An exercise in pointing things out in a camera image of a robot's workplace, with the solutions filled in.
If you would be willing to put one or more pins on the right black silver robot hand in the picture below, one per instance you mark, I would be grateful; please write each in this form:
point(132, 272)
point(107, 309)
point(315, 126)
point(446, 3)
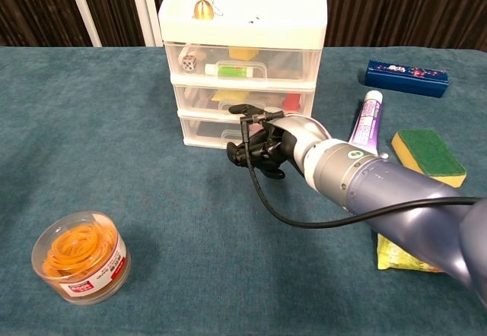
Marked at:
point(300, 130)

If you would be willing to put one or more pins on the small yellow packet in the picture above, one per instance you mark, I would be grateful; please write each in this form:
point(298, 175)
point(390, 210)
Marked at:
point(228, 96)

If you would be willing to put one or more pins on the clear plastic drawer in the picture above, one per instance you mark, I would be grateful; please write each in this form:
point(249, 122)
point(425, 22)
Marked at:
point(289, 62)
point(198, 132)
point(190, 98)

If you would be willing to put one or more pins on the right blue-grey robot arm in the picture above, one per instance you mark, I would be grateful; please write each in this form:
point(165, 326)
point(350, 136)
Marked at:
point(399, 195)

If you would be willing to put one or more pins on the white plastic drawer unit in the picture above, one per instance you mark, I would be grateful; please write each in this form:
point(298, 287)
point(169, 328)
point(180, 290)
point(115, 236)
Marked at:
point(266, 32)

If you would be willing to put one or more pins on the small red capped bottle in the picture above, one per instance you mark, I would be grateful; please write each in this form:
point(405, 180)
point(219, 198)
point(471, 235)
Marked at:
point(291, 102)

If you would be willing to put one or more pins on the purple white toothpaste tube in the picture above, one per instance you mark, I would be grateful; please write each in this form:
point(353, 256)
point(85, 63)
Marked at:
point(367, 119)

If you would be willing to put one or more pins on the green white small tube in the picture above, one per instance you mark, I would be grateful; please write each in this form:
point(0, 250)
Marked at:
point(232, 70)

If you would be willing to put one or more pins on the yellow block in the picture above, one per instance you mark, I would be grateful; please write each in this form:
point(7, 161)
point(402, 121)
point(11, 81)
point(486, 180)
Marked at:
point(243, 53)

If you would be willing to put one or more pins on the blue floral patterned box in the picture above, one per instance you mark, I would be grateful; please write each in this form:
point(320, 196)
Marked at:
point(405, 79)

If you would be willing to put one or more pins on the white dice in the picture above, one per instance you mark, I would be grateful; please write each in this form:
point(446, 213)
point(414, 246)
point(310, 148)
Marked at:
point(189, 63)

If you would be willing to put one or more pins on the green yellow sponge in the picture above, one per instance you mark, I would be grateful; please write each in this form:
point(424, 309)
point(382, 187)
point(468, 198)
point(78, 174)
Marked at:
point(430, 153)

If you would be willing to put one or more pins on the teal table cloth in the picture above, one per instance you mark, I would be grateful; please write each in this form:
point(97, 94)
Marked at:
point(190, 237)

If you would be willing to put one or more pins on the small gold bell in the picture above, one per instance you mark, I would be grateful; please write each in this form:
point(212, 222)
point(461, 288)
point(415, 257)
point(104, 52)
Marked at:
point(203, 9)

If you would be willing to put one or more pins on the yellow-green snack packet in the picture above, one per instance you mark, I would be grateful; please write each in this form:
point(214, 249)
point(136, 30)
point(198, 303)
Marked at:
point(395, 262)

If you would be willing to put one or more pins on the clear jar of rubber bands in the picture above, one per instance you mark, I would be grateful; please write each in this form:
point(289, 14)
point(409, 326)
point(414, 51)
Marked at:
point(81, 256)

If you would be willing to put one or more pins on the white partition post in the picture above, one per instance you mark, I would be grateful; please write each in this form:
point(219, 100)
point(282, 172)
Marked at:
point(81, 9)
point(146, 9)

